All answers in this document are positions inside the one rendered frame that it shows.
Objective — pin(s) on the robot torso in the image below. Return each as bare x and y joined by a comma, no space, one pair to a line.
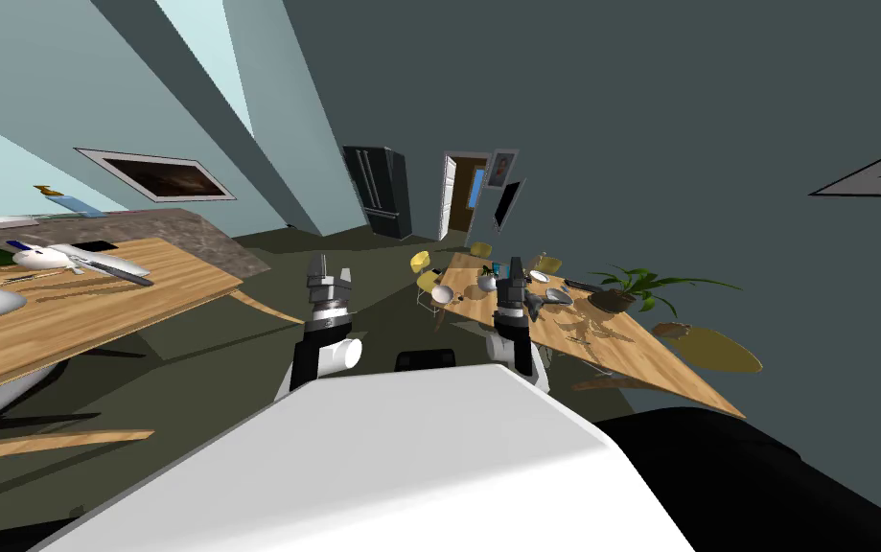
409,468

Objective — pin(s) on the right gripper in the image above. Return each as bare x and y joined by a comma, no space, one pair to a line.
510,293

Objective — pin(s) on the dark framed wall picture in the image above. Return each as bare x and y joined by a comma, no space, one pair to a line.
156,176

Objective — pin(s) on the framed portrait picture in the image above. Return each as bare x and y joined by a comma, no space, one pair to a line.
500,169

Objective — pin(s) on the light wooden table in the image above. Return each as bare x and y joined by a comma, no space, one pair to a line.
102,299

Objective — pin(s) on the brown door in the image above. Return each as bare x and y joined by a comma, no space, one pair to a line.
461,192

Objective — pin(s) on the silver bowl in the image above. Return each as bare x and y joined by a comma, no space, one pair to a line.
487,283

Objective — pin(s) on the black wall screen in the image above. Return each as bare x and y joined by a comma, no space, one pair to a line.
507,205

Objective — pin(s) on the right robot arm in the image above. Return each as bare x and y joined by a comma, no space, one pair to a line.
515,345

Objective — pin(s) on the long wooden dining table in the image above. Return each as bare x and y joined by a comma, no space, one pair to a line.
601,337

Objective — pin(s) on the green potted plant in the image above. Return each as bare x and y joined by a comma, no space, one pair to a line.
632,287

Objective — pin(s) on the grey bowl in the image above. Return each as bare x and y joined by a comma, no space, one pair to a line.
560,295

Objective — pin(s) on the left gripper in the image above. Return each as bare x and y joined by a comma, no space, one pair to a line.
329,291

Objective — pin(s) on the white plate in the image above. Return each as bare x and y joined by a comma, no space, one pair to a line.
539,276

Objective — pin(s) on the small white bowl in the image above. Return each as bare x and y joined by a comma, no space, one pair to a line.
441,294

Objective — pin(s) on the yellow chair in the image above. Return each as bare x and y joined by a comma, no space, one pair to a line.
481,249
419,261
716,351
549,264
428,281

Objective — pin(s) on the white and blue dish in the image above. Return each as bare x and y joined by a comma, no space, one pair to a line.
41,257

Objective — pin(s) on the marble counter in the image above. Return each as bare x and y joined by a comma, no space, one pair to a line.
179,234

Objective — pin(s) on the blue spray bottle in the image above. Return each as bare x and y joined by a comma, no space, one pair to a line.
76,203

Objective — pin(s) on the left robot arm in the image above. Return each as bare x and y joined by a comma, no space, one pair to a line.
319,356

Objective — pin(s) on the black refrigerator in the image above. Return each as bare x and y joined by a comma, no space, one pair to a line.
380,192

